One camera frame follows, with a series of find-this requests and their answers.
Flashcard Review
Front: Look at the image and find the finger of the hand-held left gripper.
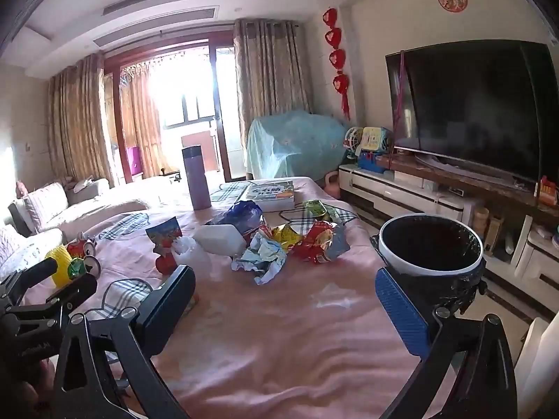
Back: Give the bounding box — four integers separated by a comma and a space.
0, 257, 59, 303
4, 274, 98, 329

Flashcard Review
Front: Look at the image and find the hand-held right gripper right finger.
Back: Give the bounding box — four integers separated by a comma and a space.
376, 267, 518, 419

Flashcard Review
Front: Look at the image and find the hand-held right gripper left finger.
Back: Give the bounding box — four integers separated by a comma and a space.
52, 265, 196, 419

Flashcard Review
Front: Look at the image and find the white bin with black liner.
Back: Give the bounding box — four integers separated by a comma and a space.
370, 214, 487, 315

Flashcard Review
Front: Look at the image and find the red milk carton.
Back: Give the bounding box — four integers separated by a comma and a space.
145, 217, 183, 277

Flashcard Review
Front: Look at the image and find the blue plastic bag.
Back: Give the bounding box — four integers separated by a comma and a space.
214, 201, 265, 237

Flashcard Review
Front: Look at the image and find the green drink can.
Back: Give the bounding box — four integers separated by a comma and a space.
67, 255, 101, 281

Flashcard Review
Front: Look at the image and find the clear plastic bag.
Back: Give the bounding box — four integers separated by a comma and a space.
172, 236, 213, 272

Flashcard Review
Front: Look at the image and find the light pink sofa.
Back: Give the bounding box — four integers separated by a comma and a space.
0, 177, 151, 280

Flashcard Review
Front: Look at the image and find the red snack wrapper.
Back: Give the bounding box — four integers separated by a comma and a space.
290, 220, 351, 265

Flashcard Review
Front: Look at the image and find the crumpled pale blue wrapper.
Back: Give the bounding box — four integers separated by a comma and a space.
231, 231, 289, 286

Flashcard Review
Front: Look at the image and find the pink patterned blanket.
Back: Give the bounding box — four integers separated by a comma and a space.
0, 177, 455, 419

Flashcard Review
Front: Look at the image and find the white television cabinet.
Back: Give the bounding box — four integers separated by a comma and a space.
338, 163, 559, 315

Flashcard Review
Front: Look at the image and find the green snack wrapper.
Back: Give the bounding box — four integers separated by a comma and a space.
303, 199, 341, 224

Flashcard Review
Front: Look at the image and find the yellow snack wrapper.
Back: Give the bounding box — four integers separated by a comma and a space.
271, 222, 304, 250

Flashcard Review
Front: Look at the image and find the purple thermos bottle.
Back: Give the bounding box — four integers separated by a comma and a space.
182, 144, 213, 211

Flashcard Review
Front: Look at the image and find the pink kettlebell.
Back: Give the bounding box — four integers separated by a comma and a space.
323, 171, 342, 199

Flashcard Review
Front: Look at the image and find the purple bin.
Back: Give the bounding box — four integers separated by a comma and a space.
126, 146, 143, 175

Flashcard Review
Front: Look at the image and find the thick colourful book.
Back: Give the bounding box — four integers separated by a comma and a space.
245, 181, 296, 213

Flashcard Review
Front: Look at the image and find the beige curtain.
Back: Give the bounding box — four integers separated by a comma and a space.
233, 18, 315, 138
47, 52, 115, 186

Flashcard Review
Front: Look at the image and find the colourful toy set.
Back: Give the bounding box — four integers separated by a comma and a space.
343, 126, 392, 175

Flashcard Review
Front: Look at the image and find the red box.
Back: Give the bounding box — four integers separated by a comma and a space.
538, 176, 559, 208

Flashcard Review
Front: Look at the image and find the teal cloth covered furniture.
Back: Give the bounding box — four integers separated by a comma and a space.
245, 109, 356, 182

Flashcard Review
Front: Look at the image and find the black television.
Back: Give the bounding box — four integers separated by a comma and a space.
385, 40, 559, 193

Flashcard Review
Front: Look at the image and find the red hanging heart decoration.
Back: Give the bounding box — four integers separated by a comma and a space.
322, 7, 352, 120

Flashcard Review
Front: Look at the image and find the ceiling air vent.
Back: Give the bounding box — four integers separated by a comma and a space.
93, 0, 218, 48

